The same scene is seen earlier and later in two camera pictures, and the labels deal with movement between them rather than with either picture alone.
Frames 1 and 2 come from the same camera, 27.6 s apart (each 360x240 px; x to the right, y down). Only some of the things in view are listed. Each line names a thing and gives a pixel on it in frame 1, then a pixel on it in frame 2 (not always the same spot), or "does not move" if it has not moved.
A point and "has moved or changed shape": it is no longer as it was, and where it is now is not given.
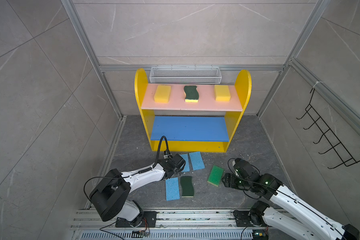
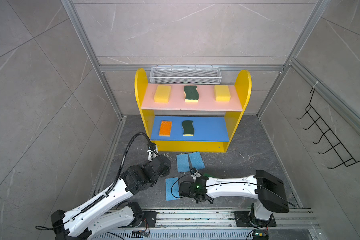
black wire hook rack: (347, 158) does not move
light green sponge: (215, 175) → (206, 174)
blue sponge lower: (172, 192) does not move
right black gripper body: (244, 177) → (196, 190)
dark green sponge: (188, 189) has moved or changed shape
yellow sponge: (222, 93) does not move
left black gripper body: (178, 171) → (153, 182)
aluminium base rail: (171, 225) does not move
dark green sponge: (192, 94) does not move
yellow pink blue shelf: (192, 118) does not move
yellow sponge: (162, 94) does not move
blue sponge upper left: (186, 167) does not move
